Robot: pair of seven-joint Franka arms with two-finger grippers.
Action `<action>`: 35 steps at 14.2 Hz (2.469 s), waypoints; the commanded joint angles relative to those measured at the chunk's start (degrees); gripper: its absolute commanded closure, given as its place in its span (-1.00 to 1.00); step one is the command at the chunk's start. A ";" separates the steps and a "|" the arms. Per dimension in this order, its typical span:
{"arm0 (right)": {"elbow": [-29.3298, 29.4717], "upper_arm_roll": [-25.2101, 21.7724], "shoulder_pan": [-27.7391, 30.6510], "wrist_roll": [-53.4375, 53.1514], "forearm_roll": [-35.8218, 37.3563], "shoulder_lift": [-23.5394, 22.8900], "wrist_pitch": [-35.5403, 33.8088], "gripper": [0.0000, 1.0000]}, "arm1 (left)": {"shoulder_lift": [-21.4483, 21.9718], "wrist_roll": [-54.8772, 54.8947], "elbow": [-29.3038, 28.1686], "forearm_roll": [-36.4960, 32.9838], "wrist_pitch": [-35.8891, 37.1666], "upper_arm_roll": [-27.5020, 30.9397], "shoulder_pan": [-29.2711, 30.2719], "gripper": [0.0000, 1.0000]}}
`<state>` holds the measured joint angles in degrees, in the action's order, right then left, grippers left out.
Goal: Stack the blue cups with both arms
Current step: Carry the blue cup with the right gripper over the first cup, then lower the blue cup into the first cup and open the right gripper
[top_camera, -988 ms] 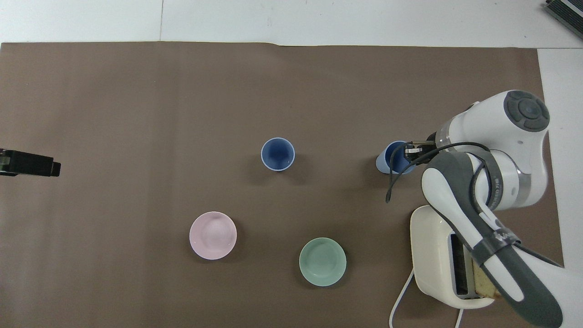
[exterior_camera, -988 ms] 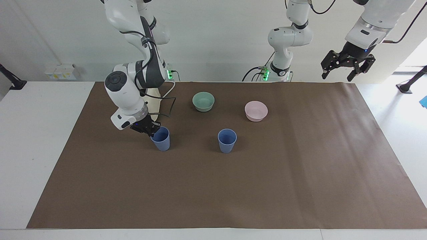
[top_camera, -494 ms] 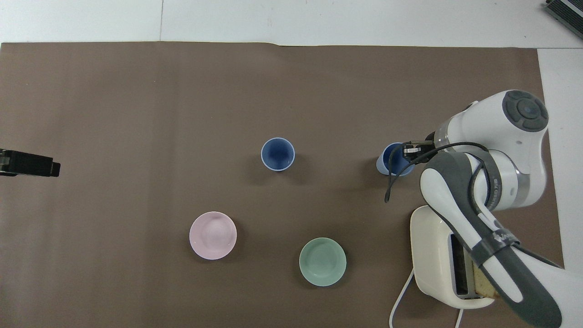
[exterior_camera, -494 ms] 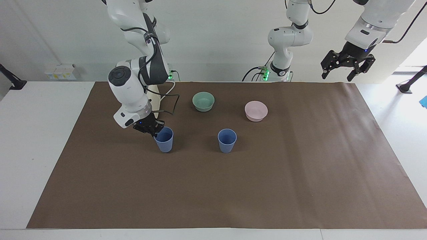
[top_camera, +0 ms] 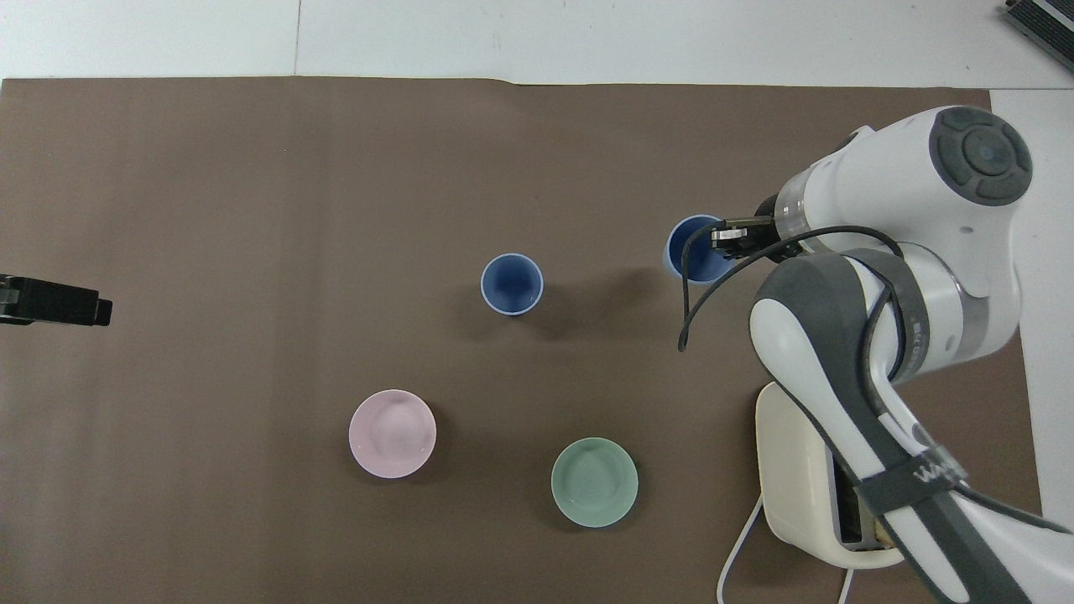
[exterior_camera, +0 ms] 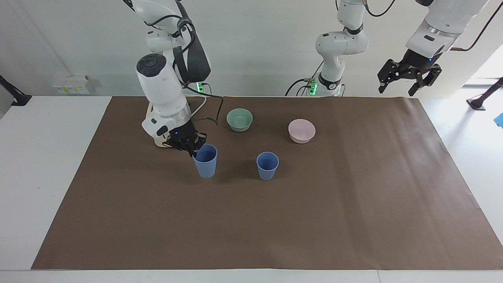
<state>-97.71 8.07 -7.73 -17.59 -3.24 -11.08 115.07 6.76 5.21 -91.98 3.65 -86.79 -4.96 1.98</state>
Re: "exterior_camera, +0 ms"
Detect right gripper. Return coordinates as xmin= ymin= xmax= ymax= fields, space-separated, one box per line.
xmin=167 ymin=120 xmax=208 ymax=158

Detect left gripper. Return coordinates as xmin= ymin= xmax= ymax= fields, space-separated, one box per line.
xmin=377 ymin=48 xmax=442 ymax=97

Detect blue plastic cup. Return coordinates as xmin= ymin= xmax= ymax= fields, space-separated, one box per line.
xmin=256 ymin=151 xmax=280 ymax=181
xmin=193 ymin=143 xmax=218 ymax=179

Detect green bowl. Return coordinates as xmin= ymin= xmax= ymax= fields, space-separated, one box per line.
xmin=226 ymin=108 xmax=253 ymax=132

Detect black stand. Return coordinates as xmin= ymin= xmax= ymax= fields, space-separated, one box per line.
xmin=466 ymin=77 xmax=503 ymax=111
xmin=0 ymin=75 xmax=32 ymax=107

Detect pink bowl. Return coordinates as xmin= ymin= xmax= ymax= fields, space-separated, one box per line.
xmin=288 ymin=119 xmax=316 ymax=144

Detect white box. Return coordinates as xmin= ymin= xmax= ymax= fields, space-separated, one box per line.
xmin=53 ymin=75 xmax=95 ymax=95

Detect white cable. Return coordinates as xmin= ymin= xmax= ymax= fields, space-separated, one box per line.
xmin=190 ymin=96 xmax=207 ymax=118

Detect black cable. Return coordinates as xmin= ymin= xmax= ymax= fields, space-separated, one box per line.
xmin=285 ymin=78 xmax=315 ymax=97
xmin=362 ymin=0 xmax=397 ymax=18
xmin=182 ymin=83 xmax=224 ymax=127
xmin=449 ymin=0 xmax=503 ymax=52

